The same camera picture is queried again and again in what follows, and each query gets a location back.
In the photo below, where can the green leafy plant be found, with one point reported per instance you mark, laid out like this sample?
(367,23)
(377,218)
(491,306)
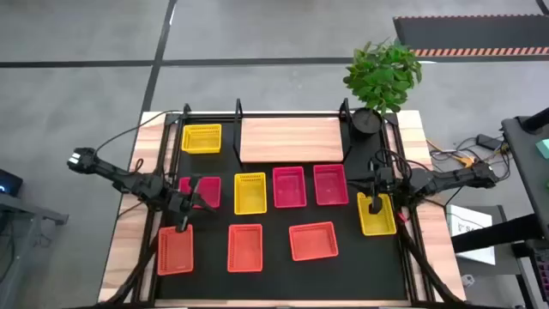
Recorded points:
(381,77)

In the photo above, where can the small white bracket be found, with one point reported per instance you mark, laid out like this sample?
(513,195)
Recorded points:
(467,280)

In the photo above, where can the black plant pot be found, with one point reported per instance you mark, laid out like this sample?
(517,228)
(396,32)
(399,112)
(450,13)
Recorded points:
(366,122)

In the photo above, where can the red plastic basket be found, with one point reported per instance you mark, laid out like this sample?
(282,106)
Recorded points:
(212,189)
(289,187)
(330,184)

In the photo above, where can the black table mat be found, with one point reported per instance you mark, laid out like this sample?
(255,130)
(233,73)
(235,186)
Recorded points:
(279,279)

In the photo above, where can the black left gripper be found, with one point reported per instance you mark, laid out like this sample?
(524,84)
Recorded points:
(195,184)

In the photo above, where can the teal object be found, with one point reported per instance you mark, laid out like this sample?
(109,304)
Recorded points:
(544,149)

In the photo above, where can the yellow plastic basket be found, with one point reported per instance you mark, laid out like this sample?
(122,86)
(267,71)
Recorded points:
(379,225)
(250,193)
(201,139)

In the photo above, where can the grey cart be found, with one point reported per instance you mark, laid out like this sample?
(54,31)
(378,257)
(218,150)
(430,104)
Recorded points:
(25,210)

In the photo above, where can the small red clamp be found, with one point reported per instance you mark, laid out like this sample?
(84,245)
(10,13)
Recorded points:
(401,217)

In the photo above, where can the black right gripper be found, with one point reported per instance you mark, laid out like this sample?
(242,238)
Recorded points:
(376,206)

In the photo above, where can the black aluminium rig frame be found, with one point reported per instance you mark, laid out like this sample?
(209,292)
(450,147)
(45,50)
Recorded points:
(163,143)

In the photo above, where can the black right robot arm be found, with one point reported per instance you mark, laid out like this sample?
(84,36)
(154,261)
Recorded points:
(450,178)

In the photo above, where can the black hazard-striped floor ramp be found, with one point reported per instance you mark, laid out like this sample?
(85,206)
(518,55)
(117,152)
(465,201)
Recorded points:
(472,32)

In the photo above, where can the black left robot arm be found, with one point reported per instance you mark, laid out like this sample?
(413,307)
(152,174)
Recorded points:
(128,182)

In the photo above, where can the black power adapter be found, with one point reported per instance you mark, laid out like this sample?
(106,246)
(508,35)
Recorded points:
(486,141)

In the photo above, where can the black desk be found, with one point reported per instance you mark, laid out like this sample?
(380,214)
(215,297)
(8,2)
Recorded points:
(525,171)

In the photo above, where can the orange plastic basket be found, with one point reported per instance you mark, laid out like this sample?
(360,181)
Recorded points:
(175,253)
(313,241)
(245,249)

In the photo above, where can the white cardboard box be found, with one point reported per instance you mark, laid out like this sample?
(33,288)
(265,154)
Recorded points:
(465,219)

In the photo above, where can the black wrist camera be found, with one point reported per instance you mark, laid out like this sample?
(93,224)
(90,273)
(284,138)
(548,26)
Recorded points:
(181,203)
(385,176)

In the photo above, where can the black device with blue light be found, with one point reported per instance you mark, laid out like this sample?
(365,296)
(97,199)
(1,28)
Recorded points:
(8,182)

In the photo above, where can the wooden shelf with black frame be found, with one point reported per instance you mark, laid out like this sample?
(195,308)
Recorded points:
(291,139)

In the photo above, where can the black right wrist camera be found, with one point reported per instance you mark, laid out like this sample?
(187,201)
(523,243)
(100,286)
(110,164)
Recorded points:
(385,176)

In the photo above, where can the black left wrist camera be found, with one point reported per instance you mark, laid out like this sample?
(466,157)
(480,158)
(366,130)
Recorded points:
(181,203)

